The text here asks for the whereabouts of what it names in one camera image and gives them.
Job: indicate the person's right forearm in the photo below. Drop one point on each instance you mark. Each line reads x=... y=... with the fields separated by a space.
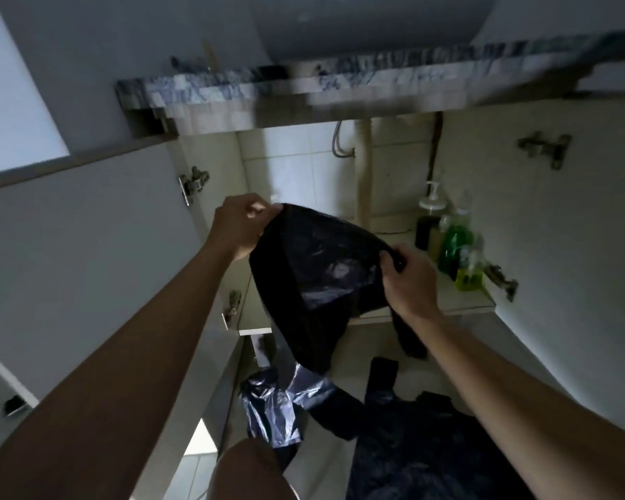
x=521 y=411

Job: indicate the person's right hand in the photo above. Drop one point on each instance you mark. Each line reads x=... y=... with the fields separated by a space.
x=411 y=288

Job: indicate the large dark plastic bag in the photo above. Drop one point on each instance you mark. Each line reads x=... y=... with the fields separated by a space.
x=427 y=447

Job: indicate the marble countertop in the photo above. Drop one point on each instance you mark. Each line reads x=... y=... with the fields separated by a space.
x=354 y=83

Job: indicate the green liquid bottle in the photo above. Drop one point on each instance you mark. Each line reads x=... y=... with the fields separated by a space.
x=456 y=239

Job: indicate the beige drain pipe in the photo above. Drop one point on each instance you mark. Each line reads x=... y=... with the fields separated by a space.
x=363 y=176

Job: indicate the crumpled blue-grey plastic bag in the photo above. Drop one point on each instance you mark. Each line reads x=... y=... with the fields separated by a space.
x=273 y=406

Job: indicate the plain white cabinet door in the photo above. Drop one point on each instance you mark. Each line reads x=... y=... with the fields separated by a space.
x=567 y=255

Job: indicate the yellow liquid bottle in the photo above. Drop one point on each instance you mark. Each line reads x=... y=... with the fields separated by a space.
x=470 y=273

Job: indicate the person's right fingers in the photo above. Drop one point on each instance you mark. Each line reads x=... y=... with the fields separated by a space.
x=389 y=262

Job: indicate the person's knee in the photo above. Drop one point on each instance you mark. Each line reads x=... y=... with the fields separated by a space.
x=250 y=473

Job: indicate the dark pump dispenser bottle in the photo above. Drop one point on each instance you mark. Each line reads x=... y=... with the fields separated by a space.
x=428 y=223

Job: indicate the black plastic bag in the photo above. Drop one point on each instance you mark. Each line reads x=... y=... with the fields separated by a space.
x=317 y=286

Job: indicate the person's left fingers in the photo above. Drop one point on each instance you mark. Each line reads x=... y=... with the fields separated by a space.
x=263 y=207

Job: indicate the person's left forearm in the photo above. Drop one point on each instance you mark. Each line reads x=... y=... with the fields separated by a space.
x=120 y=380

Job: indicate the person's left hand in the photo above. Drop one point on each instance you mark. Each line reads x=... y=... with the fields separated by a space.
x=237 y=223

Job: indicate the brown pipe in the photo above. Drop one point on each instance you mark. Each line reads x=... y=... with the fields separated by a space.
x=434 y=145

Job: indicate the metal cabinet hinge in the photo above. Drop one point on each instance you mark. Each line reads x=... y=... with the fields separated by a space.
x=232 y=307
x=501 y=281
x=192 y=183
x=547 y=146

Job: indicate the small amber bottle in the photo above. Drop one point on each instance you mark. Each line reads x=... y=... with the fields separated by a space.
x=437 y=242

